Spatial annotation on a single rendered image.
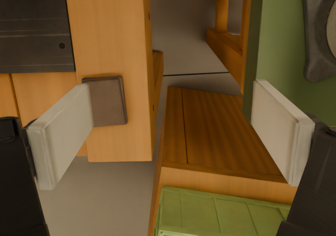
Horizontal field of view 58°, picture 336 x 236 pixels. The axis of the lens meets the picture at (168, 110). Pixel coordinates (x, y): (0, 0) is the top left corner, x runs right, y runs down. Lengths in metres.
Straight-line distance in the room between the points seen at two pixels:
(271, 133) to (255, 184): 0.69
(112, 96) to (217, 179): 0.38
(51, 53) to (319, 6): 0.48
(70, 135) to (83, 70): 0.45
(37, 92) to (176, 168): 0.38
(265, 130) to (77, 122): 0.10
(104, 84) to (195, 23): 0.96
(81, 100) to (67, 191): 1.73
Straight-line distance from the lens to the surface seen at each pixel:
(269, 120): 0.16
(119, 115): 0.59
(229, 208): 0.80
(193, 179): 0.81
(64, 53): 0.62
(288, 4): 0.57
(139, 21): 0.58
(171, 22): 1.47
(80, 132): 0.17
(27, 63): 0.65
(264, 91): 0.17
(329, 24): 0.53
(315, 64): 0.59
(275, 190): 0.87
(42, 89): 0.67
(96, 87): 0.58
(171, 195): 0.79
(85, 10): 0.59
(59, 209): 1.98
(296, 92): 0.61
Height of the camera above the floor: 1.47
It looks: 70 degrees down
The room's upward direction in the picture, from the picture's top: 177 degrees counter-clockwise
